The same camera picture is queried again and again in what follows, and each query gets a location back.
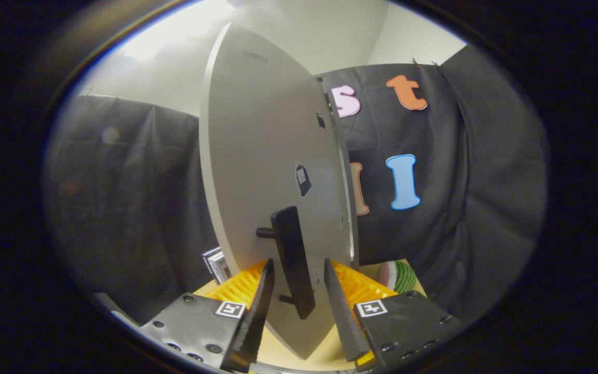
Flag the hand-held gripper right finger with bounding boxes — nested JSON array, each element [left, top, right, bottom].
[[323, 258, 464, 370]]

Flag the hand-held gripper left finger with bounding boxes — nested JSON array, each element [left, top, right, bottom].
[[141, 258, 276, 373]]

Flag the black door handle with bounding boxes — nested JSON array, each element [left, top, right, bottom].
[[255, 206, 317, 320]]

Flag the dark grey shoe cabinet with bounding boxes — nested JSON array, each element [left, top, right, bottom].
[[314, 75, 361, 266]]

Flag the grey portrait cover book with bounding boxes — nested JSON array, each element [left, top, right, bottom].
[[209, 251, 233, 285]]

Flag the watermelon slice toy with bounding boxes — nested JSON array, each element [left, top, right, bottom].
[[378, 260, 417, 295]]

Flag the dark blue cover book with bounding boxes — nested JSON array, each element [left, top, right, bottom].
[[201, 247, 222, 276]]

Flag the black backdrop cloth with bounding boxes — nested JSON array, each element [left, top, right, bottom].
[[45, 44, 549, 324]]

